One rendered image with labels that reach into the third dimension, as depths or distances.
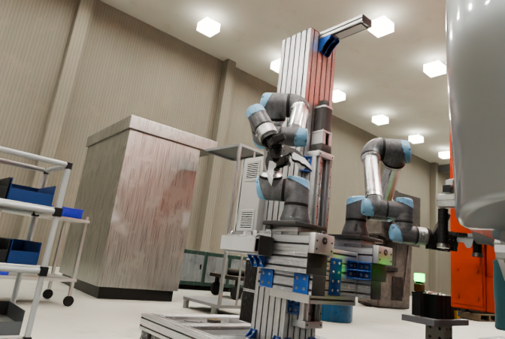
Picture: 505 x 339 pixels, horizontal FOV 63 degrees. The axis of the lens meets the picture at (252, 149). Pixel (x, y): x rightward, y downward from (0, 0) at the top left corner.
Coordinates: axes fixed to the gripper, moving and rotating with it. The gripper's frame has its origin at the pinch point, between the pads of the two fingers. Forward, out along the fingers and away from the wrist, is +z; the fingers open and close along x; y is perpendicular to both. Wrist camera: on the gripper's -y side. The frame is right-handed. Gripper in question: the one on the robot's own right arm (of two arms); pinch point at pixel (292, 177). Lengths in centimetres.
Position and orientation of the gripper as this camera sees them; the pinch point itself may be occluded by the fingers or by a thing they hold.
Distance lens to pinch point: 139.1
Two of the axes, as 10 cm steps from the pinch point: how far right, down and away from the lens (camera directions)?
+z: 3.7, 7.5, -5.6
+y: 0.3, 5.9, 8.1
